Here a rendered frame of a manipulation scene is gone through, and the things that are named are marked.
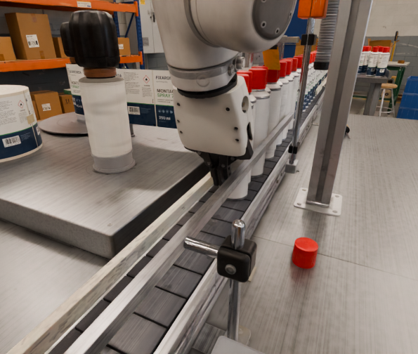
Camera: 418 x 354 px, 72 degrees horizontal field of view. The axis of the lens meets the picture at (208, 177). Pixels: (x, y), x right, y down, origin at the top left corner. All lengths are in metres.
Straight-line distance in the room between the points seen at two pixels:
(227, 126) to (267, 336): 0.25
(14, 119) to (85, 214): 0.37
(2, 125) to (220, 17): 0.63
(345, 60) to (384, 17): 7.58
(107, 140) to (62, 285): 0.28
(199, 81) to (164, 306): 0.24
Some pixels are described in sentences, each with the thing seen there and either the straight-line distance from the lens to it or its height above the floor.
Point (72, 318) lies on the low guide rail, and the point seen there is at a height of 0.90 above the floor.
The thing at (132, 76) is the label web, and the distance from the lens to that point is 0.81.
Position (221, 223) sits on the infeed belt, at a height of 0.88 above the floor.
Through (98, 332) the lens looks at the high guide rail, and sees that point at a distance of 0.22.
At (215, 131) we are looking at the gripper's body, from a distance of 0.37.
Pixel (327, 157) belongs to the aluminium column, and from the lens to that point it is 0.59.
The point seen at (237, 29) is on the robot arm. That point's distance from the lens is 0.25.
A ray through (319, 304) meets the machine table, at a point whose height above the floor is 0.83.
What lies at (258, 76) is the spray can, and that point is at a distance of 0.54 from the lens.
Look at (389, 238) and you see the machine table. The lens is 0.58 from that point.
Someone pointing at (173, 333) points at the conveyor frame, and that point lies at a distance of 0.32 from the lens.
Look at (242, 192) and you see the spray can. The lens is 0.50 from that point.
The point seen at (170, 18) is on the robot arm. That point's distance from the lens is 0.31.
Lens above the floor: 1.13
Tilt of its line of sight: 26 degrees down
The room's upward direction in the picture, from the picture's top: straight up
